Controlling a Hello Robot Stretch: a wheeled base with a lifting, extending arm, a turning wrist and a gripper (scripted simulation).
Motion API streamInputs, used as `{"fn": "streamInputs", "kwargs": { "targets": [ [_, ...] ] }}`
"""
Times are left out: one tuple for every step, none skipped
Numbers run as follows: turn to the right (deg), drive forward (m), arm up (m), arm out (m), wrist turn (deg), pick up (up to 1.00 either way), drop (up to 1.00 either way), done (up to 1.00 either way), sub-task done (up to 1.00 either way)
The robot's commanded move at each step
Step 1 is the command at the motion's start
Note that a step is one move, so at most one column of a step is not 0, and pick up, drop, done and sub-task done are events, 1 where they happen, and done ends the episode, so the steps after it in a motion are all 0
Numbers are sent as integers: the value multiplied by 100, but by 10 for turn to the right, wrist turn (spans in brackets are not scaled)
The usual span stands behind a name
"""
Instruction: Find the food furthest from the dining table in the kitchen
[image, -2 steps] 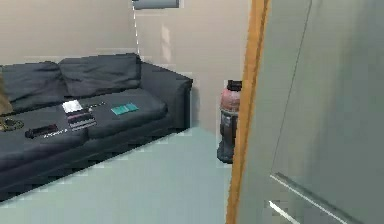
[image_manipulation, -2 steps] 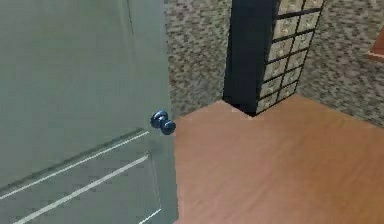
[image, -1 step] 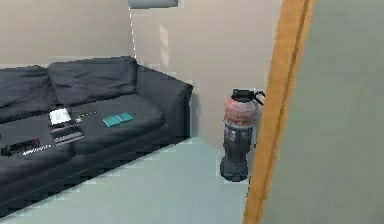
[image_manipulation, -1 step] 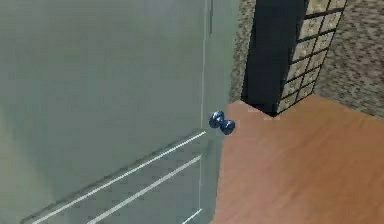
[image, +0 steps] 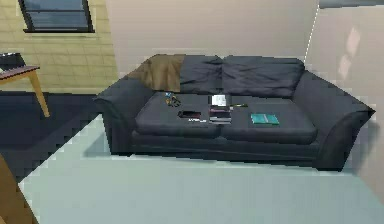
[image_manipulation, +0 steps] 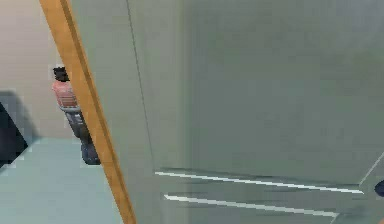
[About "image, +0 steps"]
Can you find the dark framed window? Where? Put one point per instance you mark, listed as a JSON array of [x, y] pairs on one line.
[[56, 15]]

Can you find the dark pen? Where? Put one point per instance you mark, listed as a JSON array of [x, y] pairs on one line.
[[239, 105]]

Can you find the brown throw blanket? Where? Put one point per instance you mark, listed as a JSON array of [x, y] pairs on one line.
[[161, 73]]

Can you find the black remote control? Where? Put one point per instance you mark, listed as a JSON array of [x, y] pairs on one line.
[[190, 115]]

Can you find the brown wooden furniture edge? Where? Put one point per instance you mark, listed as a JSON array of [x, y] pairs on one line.
[[11, 196]]

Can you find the brown wooden table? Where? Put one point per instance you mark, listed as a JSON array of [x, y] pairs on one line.
[[25, 78]]

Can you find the dark grey sofa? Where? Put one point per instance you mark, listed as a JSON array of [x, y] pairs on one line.
[[233, 140]]

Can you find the teal book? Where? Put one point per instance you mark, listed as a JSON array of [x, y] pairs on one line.
[[264, 119]]

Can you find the dark box on table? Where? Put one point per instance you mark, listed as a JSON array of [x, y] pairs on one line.
[[11, 61]]

